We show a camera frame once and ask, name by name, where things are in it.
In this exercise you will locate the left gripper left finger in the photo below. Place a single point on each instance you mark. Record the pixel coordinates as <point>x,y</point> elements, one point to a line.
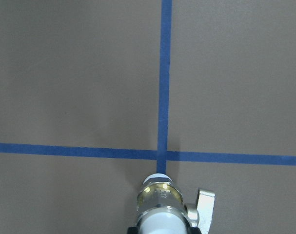
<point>133,230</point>

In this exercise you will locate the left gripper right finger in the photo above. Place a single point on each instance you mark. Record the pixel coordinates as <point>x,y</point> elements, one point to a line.
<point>194,230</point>

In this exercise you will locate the white brass PPR valve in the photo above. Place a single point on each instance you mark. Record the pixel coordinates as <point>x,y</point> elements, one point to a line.
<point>161,210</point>

